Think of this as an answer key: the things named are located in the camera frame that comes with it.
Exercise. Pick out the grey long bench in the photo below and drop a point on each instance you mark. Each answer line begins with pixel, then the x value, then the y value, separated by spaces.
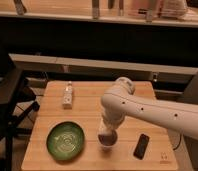
pixel 101 68

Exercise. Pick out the white plastic bottle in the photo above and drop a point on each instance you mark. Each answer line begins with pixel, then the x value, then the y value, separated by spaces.
pixel 68 96

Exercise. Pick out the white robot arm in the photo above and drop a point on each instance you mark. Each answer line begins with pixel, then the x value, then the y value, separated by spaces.
pixel 119 101

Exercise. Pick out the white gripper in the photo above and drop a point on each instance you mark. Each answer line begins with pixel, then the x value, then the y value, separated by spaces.
pixel 110 122

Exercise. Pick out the black office chair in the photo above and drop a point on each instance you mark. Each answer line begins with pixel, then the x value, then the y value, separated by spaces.
pixel 17 100

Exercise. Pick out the white ceramic cup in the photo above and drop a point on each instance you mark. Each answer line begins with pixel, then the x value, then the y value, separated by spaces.
pixel 108 140

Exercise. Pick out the green ceramic plate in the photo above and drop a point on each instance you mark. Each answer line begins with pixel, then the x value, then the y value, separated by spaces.
pixel 65 141

